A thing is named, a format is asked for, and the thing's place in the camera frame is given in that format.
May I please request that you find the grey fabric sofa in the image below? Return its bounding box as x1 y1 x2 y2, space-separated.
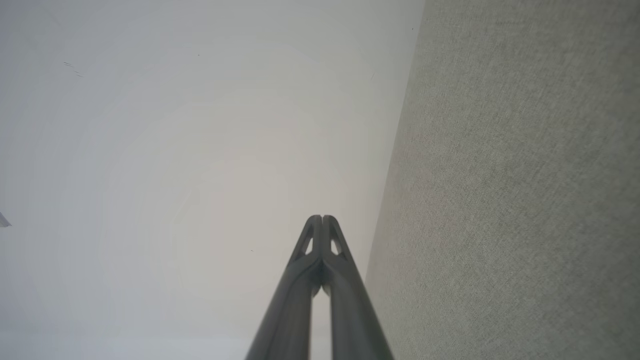
364 0 640 360

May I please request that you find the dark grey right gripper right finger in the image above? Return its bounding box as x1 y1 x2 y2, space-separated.
322 215 395 360

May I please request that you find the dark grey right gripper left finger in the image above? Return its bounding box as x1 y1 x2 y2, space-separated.
245 215 324 360

